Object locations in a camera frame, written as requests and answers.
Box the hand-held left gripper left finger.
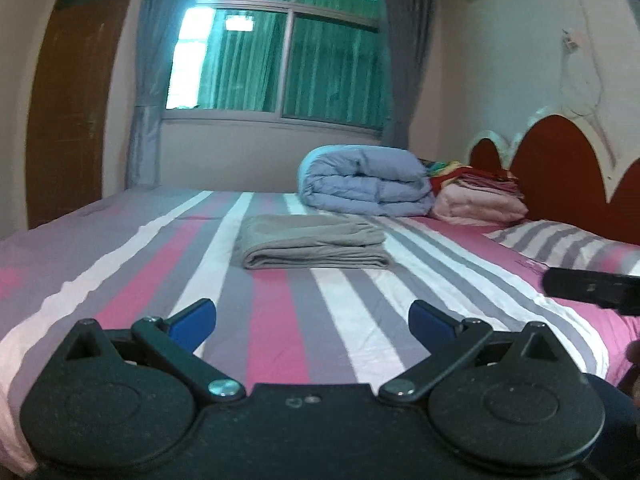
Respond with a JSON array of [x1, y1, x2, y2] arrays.
[[64, 298, 247, 404]]

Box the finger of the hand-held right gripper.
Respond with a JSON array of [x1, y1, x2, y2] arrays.
[[542, 267, 640, 317]]

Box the window with green glass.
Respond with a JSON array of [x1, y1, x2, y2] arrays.
[[164, 0, 392, 137]]

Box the grey-blue curtain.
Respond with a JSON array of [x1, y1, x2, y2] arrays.
[[126, 0, 213, 192], [376, 0, 437, 150]]

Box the striped pink grey bed sheet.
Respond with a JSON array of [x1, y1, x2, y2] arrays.
[[0, 188, 640, 477]]

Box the person's leg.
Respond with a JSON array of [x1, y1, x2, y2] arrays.
[[584, 372, 640, 463]]

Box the colourful folded cloth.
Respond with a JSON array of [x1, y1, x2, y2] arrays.
[[419, 158, 522, 195]]

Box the person's right forearm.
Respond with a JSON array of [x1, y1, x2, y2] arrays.
[[626, 339, 640, 407]]

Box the striped pillow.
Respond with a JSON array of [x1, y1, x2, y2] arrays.
[[484, 219, 640, 277]]

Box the grey pants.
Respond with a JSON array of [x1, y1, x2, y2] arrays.
[[234, 213, 392, 270]]

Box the red headboard with white trim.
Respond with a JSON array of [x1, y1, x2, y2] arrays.
[[466, 105, 640, 249]]

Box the white wall cable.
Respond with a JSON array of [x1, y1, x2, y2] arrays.
[[560, 0, 615, 163]]

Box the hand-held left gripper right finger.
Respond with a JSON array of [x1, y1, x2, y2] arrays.
[[378, 299, 559, 404]]

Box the blue-grey folded comforter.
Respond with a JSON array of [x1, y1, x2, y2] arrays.
[[298, 144, 437, 219]]

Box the brown wooden door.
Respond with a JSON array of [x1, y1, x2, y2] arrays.
[[24, 0, 143, 232]]

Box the pink folded blanket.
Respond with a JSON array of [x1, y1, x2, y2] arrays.
[[431, 180, 529, 224]]

